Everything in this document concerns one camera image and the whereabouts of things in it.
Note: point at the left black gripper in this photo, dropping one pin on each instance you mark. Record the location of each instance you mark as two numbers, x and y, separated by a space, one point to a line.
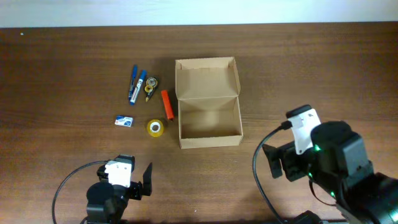
137 188

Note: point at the brown cardboard box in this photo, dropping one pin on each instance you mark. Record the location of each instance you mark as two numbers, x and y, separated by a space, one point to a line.
207 91

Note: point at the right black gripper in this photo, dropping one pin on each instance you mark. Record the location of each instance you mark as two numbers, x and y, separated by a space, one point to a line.
286 160

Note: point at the blue white staples box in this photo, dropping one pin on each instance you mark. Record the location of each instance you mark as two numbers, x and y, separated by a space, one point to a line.
124 121

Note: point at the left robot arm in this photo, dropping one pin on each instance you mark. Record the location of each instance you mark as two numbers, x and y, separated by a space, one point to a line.
108 198

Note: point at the orange red stapler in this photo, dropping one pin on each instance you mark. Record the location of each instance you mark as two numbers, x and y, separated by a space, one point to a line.
167 105

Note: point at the blue white marker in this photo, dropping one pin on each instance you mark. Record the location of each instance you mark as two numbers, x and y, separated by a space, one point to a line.
135 92

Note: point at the blue ballpoint pen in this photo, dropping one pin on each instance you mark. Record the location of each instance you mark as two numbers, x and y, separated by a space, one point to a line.
133 77

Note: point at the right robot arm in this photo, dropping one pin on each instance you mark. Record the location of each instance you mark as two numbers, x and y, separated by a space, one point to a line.
339 164

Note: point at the yellow black correction tape dispenser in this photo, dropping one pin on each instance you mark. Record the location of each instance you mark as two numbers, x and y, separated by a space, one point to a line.
150 87

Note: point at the yellow adhesive tape roll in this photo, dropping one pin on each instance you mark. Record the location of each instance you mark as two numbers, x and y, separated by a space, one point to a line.
155 128

